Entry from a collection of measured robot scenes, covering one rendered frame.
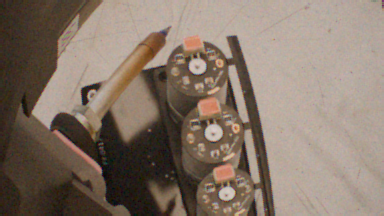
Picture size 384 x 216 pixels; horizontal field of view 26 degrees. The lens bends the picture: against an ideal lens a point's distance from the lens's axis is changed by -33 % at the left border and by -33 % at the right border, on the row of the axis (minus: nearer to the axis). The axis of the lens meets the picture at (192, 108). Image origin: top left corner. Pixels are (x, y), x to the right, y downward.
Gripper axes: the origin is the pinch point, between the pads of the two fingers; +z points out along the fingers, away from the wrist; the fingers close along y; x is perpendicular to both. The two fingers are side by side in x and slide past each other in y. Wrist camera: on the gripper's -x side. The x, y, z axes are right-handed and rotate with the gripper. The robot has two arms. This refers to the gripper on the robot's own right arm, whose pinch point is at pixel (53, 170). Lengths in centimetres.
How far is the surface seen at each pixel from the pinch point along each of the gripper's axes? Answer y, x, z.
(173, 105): -0.4, -1.8, 14.1
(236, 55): -1.8, -5.1, 13.1
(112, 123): 2.1, 0.7, 15.7
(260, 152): -4.9, -2.5, 11.7
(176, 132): -0.8, -0.6, 15.4
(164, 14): 3.5, -4.4, 19.7
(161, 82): 1.0, -2.0, 16.1
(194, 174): -2.6, 0.1, 13.3
